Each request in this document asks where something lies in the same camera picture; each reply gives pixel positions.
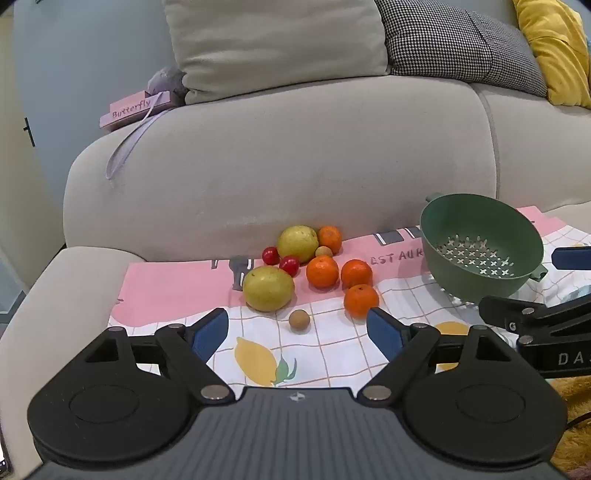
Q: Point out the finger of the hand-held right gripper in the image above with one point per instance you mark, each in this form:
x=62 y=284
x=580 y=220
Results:
x=498 y=310
x=572 y=258

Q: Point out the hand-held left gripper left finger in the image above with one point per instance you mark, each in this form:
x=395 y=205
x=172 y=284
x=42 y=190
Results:
x=210 y=332

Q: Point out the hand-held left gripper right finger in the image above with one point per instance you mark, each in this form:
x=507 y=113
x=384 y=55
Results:
x=383 y=334

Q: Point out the orange mandarin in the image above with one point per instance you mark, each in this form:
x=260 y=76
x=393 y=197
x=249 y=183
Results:
x=323 y=271
x=356 y=273
x=361 y=301
x=330 y=237

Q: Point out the large yellow-green apple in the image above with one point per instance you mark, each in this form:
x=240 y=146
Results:
x=268 y=288

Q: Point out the green plastic colander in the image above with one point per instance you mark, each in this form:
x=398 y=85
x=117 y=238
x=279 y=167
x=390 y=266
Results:
x=480 y=230

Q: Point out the brown longan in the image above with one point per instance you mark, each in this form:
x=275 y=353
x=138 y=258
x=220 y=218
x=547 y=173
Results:
x=299 y=320
x=323 y=252

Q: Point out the red cherry tomato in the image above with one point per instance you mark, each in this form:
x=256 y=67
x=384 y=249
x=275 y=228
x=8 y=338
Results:
x=270 y=254
x=289 y=265

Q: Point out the yellow fluffy rug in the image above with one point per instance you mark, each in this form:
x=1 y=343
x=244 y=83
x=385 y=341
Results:
x=575 y=399

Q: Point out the pink and white printed cloth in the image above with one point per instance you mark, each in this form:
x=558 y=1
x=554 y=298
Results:
x=184 y=286

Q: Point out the beige sofa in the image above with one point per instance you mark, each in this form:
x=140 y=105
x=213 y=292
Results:
x=277 y=161

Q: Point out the lavender ribbon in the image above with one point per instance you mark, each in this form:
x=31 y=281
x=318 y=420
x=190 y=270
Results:
x=128 y=144

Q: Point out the yellow cushion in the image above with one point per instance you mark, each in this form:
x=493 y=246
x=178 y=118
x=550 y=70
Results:
x=554 y=46

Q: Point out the pink box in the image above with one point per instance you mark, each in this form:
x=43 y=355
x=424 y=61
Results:
x=134 y=110

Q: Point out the houndstooth cushion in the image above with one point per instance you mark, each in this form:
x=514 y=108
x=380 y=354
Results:
x=461 y=41

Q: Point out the purple plush toy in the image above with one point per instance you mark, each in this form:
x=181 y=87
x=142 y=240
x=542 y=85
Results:
x=168 y=83

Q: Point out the beige cushion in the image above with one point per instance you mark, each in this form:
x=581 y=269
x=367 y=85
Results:
x=277 y=41

